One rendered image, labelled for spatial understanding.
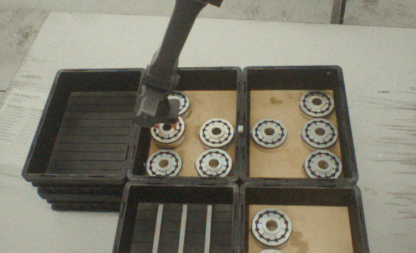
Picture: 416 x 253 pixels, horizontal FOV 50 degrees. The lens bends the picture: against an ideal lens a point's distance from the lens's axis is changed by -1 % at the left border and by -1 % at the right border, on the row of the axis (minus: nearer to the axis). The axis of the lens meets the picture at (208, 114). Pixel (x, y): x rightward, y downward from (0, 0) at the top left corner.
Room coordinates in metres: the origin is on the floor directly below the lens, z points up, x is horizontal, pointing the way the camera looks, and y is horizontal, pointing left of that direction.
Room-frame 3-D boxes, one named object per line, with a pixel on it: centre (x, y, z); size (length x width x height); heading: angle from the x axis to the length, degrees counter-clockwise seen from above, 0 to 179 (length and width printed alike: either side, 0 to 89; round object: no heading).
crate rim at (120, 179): (0.81, 0.35, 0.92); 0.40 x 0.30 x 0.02; 169
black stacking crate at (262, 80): (0.70, -0.24, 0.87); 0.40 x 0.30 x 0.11; 169
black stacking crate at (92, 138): (0.81, 0.35, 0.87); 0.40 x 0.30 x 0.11; 169
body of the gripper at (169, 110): (0.77, 0.13, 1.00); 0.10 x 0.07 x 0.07; 78
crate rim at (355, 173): (0.70, -0.24, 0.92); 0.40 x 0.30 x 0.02; 169
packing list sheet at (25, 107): (1.02, 0.69, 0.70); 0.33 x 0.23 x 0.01; 163
